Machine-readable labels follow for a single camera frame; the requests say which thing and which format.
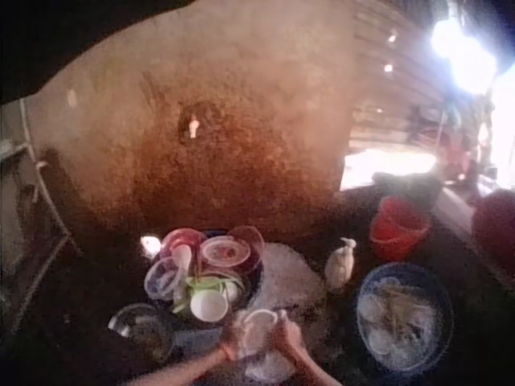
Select bright lamp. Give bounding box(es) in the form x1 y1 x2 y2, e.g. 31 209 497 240
429 14 499 97

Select clear plastic bowl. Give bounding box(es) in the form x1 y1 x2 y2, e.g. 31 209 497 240
143 257 183 302

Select pile of washed white dishes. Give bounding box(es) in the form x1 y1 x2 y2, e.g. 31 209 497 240
359 276 440 356

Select wide white cup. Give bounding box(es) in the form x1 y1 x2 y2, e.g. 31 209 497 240
189 289 230 323

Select green plastic plates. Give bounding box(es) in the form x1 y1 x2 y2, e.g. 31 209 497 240
171 275 245 314

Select steel bowl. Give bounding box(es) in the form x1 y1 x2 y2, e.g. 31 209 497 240
107 302 163 339

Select person's left hand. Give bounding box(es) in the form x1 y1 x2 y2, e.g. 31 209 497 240
219 317 251 363

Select white soap bottle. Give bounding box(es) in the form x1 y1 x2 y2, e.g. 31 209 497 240
324 236 357 291

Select pink plastic plate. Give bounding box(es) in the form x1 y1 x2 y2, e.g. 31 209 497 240
160 228 208 259

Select large red container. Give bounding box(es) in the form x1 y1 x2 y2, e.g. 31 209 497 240
472 188 515 276

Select metal rack frame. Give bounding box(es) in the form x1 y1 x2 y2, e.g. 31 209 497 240
0 138 84 326

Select white cup with handle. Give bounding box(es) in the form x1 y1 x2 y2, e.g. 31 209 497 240
241 308 282 359

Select cluttered background stall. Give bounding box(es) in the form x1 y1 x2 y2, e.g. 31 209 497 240
404 102 498 190

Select red see-through plate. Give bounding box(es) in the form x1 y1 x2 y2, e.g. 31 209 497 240
229 225 266 271

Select person's right hand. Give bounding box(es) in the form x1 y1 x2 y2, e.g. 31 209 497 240
273 308 306 359

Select clear plate with pink rim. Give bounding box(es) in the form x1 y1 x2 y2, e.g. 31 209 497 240
200 236 253 268

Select red plastic bucket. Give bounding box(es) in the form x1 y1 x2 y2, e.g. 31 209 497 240
369 195 432 263

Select white woven sack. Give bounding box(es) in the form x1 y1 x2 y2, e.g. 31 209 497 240
257 242 324 311

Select dark basin of dirty dishes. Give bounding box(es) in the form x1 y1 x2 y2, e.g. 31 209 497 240
143 226 267 323

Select small white cup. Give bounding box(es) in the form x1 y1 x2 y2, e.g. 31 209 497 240
172 244 194 276

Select pale blue wash basin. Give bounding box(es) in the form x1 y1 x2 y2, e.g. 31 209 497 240
171 321 301 384

